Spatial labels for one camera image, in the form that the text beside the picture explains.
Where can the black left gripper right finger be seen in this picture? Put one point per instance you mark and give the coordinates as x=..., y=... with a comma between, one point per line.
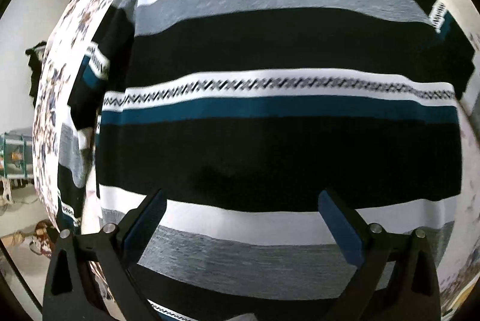
x=395, y=277

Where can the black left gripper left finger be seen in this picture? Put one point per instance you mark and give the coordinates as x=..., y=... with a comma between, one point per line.
x=71, y=292

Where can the striped black white teal sweater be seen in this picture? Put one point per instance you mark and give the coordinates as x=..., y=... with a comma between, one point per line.
x=242, y=112

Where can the green metal rack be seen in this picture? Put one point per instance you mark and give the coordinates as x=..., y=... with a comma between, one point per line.
x=16, y=156

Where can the white floral fleece blanket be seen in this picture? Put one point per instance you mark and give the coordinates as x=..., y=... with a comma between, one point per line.
x=459, y=264

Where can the black clothes on wall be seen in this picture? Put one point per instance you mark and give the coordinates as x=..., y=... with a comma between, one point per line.
x=35, y=57

